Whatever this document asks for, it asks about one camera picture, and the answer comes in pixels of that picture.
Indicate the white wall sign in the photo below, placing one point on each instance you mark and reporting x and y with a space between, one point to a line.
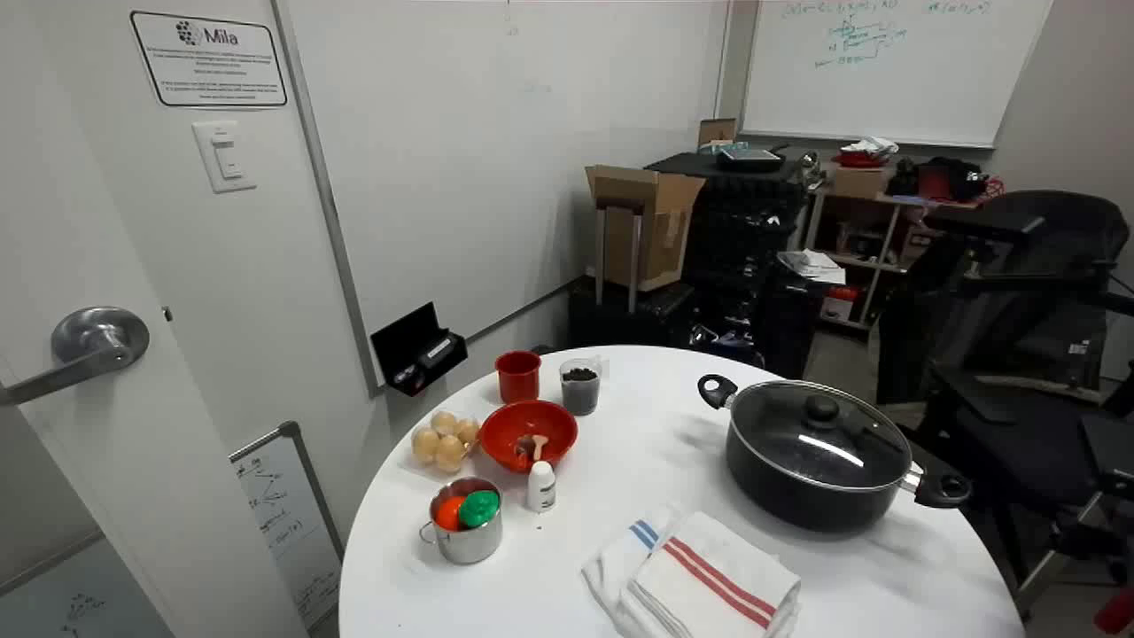
212 60

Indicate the large blank wall whiteboard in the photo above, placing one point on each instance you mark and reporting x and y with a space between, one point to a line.
499 142

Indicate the orange ball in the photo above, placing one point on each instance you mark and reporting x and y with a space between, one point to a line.
447 512

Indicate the glass pot lid black knob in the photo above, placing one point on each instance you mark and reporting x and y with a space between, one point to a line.
780 416

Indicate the white paper sheet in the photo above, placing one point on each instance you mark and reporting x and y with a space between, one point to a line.
817 266

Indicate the brown cardboard box on shelf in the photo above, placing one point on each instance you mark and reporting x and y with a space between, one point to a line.
858 183

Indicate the red cup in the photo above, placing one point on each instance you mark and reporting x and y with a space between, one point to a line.
518 382

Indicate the red object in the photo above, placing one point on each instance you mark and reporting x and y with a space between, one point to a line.
1119 610

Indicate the small whiteboard with writing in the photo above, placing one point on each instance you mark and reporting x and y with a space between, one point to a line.
285 520

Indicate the black open marker box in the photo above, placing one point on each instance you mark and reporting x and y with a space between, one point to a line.
414 350

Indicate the white towel with blue stripes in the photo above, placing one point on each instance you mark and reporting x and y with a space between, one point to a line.
616 568

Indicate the white towel with red stripes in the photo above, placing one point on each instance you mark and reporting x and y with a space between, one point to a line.
721 581

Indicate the red bowl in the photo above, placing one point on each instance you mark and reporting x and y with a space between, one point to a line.
556 428

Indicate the green ball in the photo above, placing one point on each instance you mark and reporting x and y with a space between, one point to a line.
481 510

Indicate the white light switch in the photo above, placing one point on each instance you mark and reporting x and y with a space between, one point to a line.
225 157

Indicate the black bag with red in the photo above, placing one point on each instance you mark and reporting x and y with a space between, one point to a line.
944 178

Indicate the black suitcase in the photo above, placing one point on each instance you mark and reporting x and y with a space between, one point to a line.
624 322

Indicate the small cardboard box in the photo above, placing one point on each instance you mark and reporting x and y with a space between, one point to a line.
719 132

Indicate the small white bottle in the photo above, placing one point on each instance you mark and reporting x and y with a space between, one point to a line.
542 489

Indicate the large open cardboard box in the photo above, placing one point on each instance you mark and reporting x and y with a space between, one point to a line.
656 232

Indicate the whiteboard with green writing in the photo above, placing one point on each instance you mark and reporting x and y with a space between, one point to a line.
897 82

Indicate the dark flat device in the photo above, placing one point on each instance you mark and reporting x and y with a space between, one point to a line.
750 155

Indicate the bread piece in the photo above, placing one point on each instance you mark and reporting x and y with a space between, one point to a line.
452 455

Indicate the black office chair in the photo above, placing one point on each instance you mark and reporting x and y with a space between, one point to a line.
1028 295

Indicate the black cabinet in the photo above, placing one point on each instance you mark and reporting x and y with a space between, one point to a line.
731 235

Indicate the pale yellow ball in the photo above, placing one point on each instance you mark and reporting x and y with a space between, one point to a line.
446 425
422 446
470 434

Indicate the metal cup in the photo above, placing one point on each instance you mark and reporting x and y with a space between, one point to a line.
470 546

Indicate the wooden spoon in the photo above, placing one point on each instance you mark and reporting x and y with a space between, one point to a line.
536 448

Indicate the clear cup with dark contents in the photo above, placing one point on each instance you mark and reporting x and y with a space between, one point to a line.
579 390

